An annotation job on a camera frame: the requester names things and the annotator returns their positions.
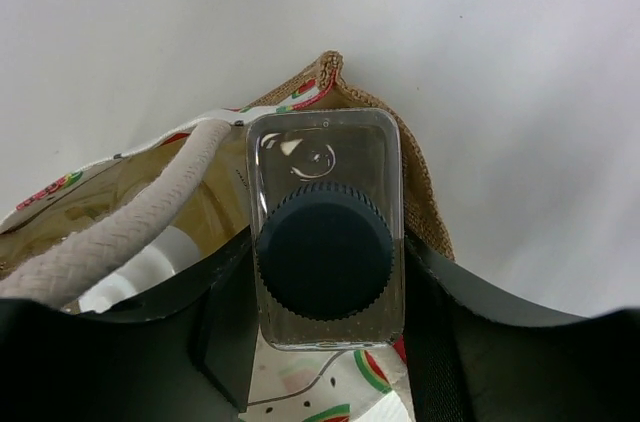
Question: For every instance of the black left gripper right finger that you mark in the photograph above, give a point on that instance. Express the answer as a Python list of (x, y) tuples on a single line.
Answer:
[(476, 352)]

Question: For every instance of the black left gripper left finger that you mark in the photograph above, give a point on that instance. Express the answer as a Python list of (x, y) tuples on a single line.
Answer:
[(180, 351)]

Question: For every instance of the clear bottle dark cap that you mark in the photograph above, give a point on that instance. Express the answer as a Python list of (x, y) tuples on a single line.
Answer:
[(327, 226)]

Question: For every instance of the white cap bottle lower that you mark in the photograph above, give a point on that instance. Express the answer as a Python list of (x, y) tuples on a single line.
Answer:
[(119, 286)]

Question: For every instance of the white cap bottle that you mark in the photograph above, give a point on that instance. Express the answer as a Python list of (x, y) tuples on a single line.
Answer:
[(119, 286), (174, 250)]

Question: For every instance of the white cap bottle upper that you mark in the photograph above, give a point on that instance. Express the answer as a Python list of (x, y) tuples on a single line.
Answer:
[(174, 250)]

